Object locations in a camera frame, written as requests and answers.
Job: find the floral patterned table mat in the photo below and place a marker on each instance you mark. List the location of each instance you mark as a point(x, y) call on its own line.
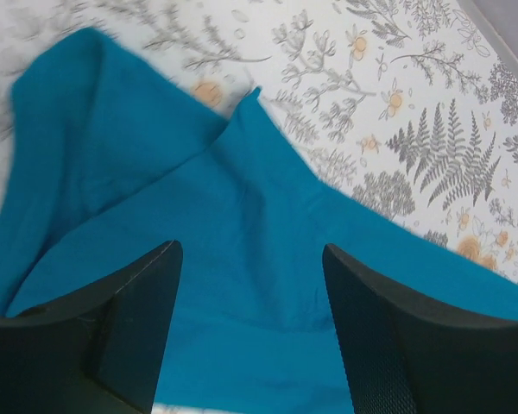
point(403, 105)

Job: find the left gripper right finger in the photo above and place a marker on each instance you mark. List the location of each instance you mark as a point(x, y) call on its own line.
point(406, 352)

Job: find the teal blue t shirt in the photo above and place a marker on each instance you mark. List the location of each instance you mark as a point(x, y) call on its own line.
point(111, 160)

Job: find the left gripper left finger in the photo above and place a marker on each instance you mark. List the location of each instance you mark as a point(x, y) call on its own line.
point(98, 349)

